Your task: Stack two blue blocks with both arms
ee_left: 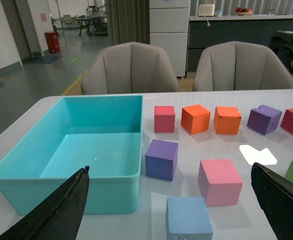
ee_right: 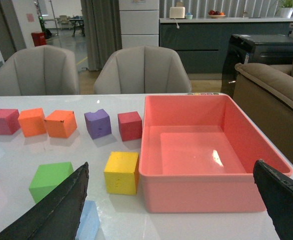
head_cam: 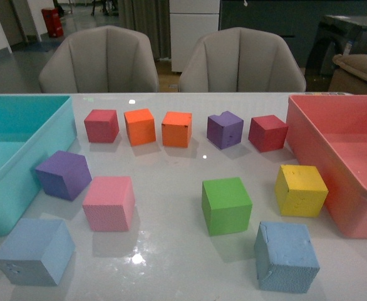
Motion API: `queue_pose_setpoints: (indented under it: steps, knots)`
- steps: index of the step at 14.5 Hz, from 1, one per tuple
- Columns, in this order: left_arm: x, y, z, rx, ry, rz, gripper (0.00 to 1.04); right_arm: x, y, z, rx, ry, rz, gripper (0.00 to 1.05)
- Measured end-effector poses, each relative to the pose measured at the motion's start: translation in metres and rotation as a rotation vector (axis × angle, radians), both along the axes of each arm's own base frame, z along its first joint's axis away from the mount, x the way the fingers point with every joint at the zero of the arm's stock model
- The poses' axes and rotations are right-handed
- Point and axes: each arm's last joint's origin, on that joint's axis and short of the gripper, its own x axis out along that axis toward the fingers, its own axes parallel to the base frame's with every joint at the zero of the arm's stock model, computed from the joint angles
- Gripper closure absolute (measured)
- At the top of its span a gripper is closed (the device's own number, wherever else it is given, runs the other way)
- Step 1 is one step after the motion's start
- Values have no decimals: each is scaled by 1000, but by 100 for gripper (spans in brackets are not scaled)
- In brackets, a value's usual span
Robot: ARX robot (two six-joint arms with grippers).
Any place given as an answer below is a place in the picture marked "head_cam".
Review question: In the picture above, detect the orange foam block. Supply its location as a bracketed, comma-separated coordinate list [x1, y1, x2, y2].
[124, 108, 156, 146]
[162, 111, 192, 148]

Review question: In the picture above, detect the dark grey counter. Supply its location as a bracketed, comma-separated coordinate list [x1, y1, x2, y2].
[220, 1, 367, 68]

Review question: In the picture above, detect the right red foam block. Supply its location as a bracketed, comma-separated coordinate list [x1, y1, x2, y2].
[248, 115, 288, 152]

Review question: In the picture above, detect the left purple foam block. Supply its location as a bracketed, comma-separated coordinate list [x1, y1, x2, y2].
[35, 150, 92, 201]

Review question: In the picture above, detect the beige cushion at right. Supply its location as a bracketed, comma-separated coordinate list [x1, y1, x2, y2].
[333, 54, 367, 80]

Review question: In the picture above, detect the green foam block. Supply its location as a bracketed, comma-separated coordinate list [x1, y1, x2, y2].
[202, 177, 252, 236]

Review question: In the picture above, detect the right beige chair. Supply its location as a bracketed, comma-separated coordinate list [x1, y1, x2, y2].
[178, 28, 306, 93]

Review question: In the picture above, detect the beige chair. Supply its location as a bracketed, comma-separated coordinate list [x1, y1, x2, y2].
[39, 26, 159, 93]
[178, 28, 306, 93]

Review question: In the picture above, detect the left red foam block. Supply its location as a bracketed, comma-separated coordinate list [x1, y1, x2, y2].
[84, 109, 119, 143]

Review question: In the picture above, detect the right orange foam block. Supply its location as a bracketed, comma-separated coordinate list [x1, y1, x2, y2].
[162, 111, 192, 148]

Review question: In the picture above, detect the left orange foam block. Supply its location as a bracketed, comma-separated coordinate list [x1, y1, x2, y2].
[124, 108, 156, 146]

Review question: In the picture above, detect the left beige chair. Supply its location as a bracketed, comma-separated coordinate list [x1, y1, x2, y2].
[39, 26, 159, 93]

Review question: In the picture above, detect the red foam block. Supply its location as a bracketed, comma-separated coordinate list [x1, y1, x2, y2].
[248, 115, 288, 152]
[84, 109, 119, 143]

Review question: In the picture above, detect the red bin on floor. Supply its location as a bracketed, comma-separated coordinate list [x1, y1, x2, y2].
[41, 8, 64, 38]

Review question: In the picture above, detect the pink foam block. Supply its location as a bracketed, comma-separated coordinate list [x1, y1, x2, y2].
[83, 176, 135, 232]

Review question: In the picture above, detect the white drawer cabinet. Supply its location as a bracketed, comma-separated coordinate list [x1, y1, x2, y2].
[169, 0, 220, 73]

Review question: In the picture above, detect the teal plastic bin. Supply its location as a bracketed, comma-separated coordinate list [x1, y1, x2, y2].
[0, 95, 76, 236]

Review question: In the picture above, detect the notched purple foam block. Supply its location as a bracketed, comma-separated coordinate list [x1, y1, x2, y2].
[207, 111, 244, 149]

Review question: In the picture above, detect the light blue foam block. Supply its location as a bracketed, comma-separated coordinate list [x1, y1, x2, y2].
[0, 218, 75, 287]
[254, 221, 320, 293]

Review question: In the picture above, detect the pink plastic bin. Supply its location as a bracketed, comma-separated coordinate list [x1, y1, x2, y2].
[286, 95, 367, 238]

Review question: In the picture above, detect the yellow foam block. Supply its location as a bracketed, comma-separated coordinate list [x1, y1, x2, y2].
[274, 165, 328, 218]

